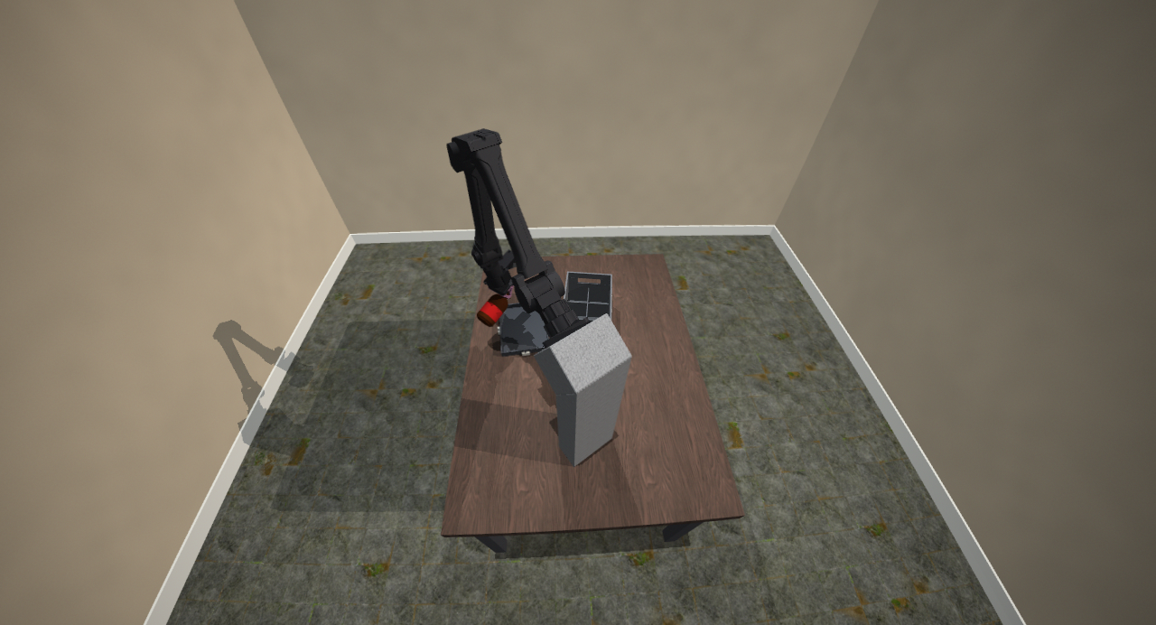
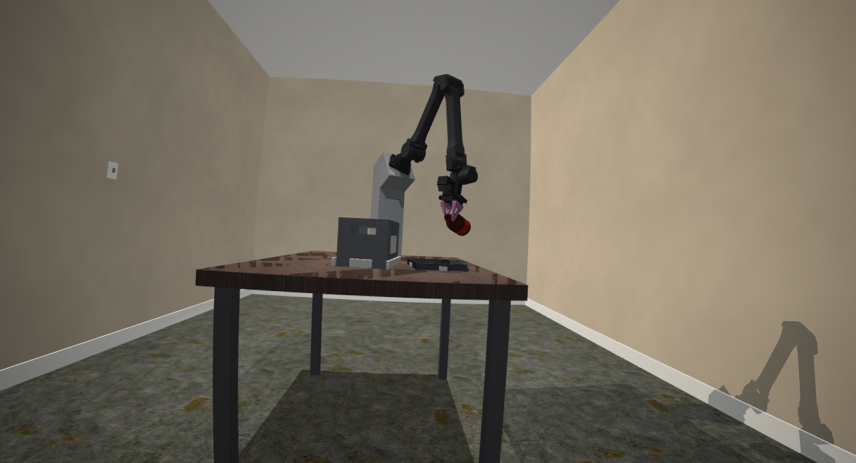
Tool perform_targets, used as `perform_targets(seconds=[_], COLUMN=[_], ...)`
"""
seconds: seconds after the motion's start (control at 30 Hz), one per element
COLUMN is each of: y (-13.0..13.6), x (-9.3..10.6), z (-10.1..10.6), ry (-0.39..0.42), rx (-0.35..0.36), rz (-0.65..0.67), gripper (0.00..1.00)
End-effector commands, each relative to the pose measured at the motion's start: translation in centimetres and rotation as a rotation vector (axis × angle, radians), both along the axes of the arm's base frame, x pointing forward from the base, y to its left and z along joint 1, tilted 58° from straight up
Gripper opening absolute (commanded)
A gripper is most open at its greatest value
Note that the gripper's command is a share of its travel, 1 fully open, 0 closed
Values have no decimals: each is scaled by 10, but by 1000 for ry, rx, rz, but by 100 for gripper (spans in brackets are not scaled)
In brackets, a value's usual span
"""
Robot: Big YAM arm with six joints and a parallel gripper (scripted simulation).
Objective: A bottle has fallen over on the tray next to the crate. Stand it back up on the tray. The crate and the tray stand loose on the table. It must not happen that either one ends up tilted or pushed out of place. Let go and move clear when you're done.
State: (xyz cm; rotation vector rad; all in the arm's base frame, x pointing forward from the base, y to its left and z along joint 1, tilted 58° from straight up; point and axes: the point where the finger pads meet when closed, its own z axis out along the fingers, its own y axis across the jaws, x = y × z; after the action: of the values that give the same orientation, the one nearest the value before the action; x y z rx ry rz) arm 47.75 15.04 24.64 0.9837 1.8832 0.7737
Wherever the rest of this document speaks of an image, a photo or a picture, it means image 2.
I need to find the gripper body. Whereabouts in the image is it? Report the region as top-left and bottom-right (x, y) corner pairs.
(439, 195), (467, 206)

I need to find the brown glass bottle with red label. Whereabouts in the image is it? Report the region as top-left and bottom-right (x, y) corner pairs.
(445, 214), (471, 236)

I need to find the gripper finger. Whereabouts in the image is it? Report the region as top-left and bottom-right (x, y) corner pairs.
(451, 201), (463, 221)
(440, 201), (452, 219)

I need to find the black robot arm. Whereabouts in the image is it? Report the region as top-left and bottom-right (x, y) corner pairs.
(389, 74), (478, 195)

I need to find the dark grey divided crate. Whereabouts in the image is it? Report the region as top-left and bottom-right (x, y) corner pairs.
(336, 217), (399, 269)

